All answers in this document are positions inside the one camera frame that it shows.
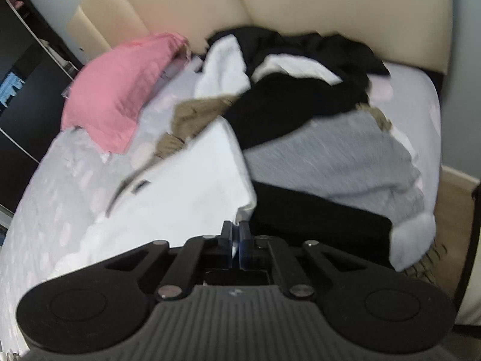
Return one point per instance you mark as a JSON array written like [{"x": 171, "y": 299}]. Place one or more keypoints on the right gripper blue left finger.
[{"x": 187, "y": 266}]

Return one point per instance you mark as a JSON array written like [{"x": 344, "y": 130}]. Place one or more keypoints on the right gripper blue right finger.
[{"x": 273, "y": 256}]

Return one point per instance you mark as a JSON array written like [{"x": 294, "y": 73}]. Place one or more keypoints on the white t-shirt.
[{"x": 191, "y": 193}]

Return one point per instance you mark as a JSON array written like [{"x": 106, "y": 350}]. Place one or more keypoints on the grey and black garment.
[{"x": 358, "y": 159}]

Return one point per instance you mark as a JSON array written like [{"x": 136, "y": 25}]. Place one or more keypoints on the brown striped garment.
[{"x": 191, "y": 124}]

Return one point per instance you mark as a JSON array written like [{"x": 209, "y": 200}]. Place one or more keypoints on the black garment by headboard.
[{"x": 352, "y": 61}]

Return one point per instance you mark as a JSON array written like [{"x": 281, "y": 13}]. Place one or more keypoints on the grey pink-dotted bed sheet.
[{"x": 75, "y": 181}]

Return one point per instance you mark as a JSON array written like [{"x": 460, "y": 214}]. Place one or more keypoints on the cream white garment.
[{"x": 224, "y": 70}]

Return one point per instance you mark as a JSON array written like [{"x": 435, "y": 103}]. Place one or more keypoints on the pink pillow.
[{"x": 106, "y": 97}]

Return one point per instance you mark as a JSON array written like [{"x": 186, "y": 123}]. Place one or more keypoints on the black sliding wardrobe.
[{"x": 36, "y": 69}]

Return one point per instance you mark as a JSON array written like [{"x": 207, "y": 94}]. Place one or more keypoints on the beige padded headboard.
[{"x": 413, "y": 32}]

